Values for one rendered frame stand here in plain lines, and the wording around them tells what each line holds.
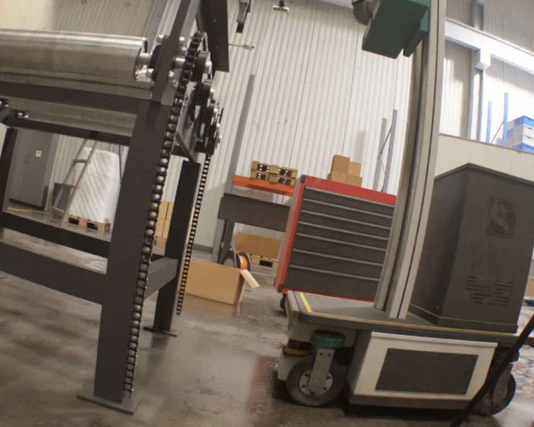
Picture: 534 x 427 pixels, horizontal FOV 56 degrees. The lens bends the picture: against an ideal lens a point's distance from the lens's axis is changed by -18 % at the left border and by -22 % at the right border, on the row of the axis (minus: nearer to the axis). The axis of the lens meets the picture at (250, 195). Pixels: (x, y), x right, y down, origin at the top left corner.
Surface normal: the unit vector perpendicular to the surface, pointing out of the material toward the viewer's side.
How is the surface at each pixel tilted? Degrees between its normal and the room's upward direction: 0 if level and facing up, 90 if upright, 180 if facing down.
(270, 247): 90
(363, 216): 90
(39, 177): 90
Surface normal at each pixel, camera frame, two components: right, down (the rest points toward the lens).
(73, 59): -0.10, 0.54
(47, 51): -0.04, 0.28
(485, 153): -0.39, -0.14
